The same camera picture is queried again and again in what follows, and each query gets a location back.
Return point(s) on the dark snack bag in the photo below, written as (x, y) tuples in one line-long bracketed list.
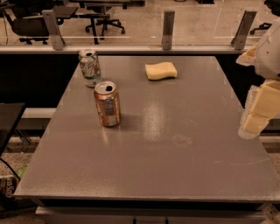
[(8, 186)]

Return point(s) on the black office chair centre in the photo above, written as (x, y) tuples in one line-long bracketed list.
[(104, 20)]

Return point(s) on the dark desk in background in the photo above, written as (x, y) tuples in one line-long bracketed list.
[(66, 12)]

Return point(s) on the black chair base right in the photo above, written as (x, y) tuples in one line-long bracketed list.
[(263, 26)]

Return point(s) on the black office chair left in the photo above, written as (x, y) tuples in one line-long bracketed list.
[(26, 19)]

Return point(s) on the yellow sponge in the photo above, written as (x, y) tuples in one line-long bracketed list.
[(159, 71)]

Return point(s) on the grey glass bracket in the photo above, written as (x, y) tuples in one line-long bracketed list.
[(239, 40), (168, 24), (53, 29)]

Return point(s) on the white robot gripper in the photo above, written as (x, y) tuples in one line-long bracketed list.
[(269, 58)]

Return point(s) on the black office chair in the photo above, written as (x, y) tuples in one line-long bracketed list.
[(26, 19), (104, 20)]

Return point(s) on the grey left glass bracket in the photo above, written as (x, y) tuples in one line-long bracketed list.
[(53, 29)]

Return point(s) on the grey right glass bracket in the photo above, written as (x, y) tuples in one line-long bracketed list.
[(239, 40)]

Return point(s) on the orange soda can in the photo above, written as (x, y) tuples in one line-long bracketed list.
[(107, 103)]

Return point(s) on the grey centre glass bracket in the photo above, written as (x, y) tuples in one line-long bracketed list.
[(168, 24)]

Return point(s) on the white green soda can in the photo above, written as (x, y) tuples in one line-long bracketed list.
[(90, 67)]

